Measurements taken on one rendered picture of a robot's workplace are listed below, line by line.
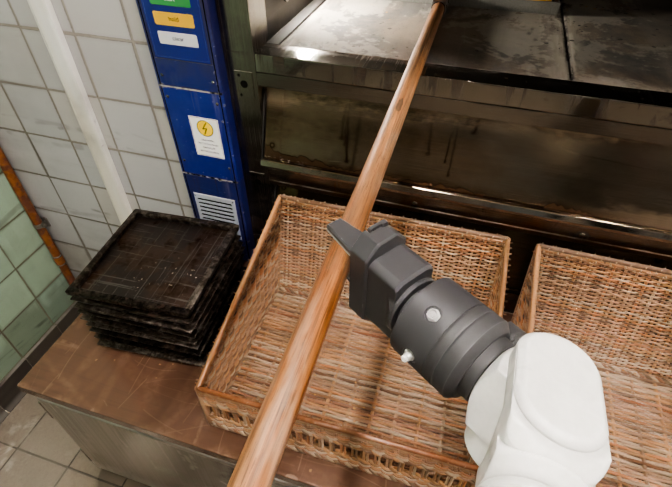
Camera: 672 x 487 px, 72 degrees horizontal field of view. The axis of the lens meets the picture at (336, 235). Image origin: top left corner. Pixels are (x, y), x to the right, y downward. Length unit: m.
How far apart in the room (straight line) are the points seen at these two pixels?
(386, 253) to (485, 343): 0.12
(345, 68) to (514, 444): 0.77
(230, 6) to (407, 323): 0.76
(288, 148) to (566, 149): 0.58
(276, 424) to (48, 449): 1.57
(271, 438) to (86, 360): 0.95
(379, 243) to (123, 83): 0.93
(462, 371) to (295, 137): 0.77
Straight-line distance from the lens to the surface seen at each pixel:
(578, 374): 0.40
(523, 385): 0.36
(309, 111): 1.06
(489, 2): 1.33
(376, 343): 1.17
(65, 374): 1.29
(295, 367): 0.41
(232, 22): 1.03
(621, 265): 1.15
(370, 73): 0.96
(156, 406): 1.16
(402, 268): 0.45
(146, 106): 1.25
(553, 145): 1.02
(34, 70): 1.44
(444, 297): 0.43
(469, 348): 0.41
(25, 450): 1.96
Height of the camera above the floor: 1.56
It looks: 43 degrees down
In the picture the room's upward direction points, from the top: straight up
